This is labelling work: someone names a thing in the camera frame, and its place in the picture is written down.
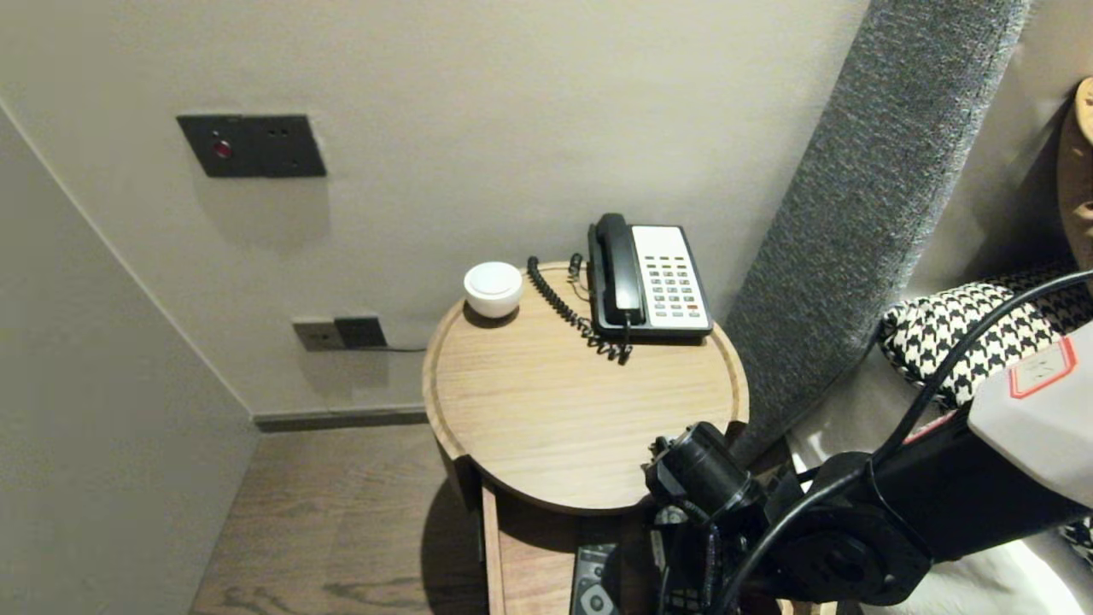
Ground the black remote grey navigation pad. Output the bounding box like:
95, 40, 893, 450
570, 545, 621, 615

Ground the round wooden nightstand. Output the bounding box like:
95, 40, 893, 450
422, 261, 750, 516

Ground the white bed sheet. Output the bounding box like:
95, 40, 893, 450
786, 342, 1093, 615

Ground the black and white telephone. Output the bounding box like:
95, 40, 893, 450
587, 224, 715, 344

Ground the black telephone handset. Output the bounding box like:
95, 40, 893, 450
594, 213, 646, 325

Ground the black white houndstooth pillow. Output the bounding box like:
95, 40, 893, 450
880, 263, 1093, 565

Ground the small white round device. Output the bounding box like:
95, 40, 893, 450
464, 261, 523, 319

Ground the grey fabric headboard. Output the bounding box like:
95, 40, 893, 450
724, 0, 1030, 471

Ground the light wooden rounded object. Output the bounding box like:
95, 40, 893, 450
1056, 77, 1093, 274

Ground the black coiled telephone cord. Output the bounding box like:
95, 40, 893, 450
527, 255, 635, 366

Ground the silver wall socket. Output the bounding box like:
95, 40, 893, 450
293, 319, 347, 353

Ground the dark wall switch panel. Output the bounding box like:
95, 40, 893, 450
178, 114, 328, 179

